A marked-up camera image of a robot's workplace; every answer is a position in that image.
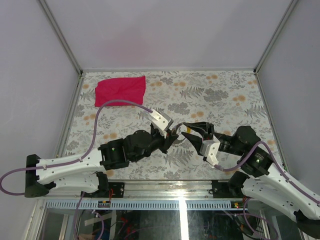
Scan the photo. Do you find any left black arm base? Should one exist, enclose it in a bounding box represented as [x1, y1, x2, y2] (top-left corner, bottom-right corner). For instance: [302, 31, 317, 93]
[108, 182, 125, 199]

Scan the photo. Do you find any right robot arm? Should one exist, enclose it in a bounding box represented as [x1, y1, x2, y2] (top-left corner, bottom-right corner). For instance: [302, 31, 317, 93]
[183, 122, 320, 239]

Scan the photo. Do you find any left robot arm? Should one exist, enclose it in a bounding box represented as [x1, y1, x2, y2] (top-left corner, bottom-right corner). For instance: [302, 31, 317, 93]
[24, 127, 178, 198]

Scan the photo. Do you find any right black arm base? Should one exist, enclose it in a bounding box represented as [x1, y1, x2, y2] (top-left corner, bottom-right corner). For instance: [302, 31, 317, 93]
[208, 180, 234, 199]

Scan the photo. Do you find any pink folded cloth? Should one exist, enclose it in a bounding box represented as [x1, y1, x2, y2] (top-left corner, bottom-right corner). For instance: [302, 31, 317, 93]
[94, 75, 146, 107]

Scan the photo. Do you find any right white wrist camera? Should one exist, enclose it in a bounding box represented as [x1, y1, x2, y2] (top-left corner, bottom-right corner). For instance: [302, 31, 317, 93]
[200, 139, 221, 167]

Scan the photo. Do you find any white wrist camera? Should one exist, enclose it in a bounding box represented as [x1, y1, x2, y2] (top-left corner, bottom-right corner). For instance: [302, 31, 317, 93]
[200, 139, 221, 167]
[150, 109, 174, 139]

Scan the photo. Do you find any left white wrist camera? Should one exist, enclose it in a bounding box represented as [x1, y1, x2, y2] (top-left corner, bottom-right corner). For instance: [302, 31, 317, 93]
[150, 109, 174, 139]

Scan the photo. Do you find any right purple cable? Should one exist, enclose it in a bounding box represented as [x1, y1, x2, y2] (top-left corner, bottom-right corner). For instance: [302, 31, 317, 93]
[214, 141, 320, 205]

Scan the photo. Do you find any purple cable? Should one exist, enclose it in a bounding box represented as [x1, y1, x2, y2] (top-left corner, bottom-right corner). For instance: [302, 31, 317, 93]
[214, 141, 320, 205]
[0, 99, 153, 240]

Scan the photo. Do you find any aluminium front rail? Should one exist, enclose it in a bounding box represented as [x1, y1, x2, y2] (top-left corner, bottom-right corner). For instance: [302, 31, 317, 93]
[37, 179, 307, 201]

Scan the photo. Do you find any white slotted cable duct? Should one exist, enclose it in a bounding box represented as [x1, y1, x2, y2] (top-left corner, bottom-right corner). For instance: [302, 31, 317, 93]
[45, 199, 242, 211]

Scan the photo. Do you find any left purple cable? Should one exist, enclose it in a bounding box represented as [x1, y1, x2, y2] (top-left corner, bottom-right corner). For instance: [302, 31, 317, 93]
[0, 99, 153, 240]

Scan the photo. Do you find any right aluminium frame post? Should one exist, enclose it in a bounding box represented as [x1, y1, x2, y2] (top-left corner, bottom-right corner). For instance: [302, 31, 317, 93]
[253, 0, 300, 74]

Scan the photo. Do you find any aluminium frame post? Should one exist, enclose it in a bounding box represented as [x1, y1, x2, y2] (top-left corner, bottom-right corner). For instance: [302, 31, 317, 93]
[36, 0, 83, 76]
[253, 0, 300, 74]

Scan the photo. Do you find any left aluminium frame post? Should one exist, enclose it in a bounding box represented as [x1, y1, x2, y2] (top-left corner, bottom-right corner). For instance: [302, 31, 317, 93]
[36, 0, 83, 76]

